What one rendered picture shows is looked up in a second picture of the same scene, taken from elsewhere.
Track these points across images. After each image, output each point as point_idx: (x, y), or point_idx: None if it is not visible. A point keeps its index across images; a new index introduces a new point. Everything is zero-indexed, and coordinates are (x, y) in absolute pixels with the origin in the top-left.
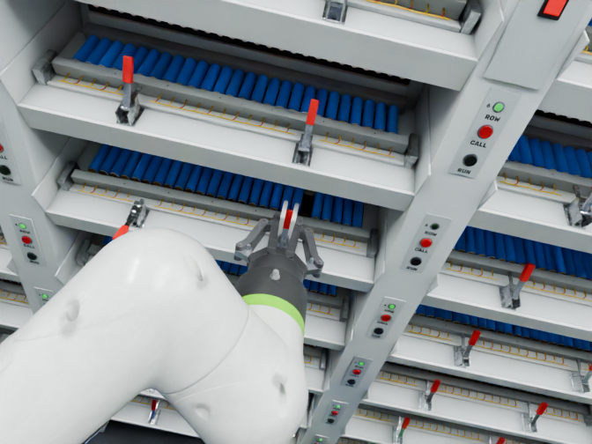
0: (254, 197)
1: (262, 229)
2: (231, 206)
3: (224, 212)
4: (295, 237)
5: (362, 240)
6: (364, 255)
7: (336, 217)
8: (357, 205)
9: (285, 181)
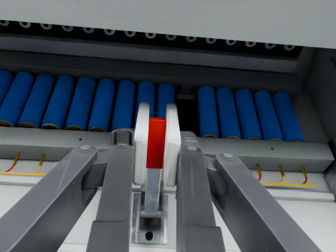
0: (75, 114)
1: (77, 181)
2: (22, 138)
3: (10, 155)
4: (199, 191)
5: (317, 166)
6: (331, 200)
7: (251, 128)
8: (281, 102)
9: (133, 14)
